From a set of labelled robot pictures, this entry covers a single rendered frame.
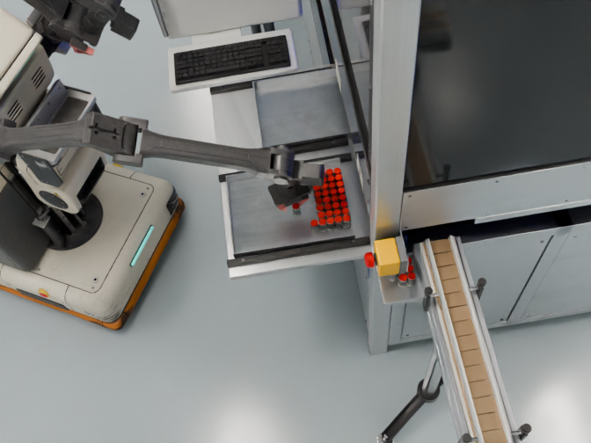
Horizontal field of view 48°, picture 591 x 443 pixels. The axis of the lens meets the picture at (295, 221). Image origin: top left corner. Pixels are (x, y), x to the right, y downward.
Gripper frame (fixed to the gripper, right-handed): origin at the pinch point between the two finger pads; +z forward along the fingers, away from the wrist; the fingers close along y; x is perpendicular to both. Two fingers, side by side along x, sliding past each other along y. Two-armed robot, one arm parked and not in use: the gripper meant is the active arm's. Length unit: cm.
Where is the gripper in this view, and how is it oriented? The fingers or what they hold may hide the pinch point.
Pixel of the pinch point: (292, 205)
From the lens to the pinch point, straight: 187.2
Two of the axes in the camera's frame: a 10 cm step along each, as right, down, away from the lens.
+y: 9.2, -3.8, 1.1
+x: -3.8, -8.0, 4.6
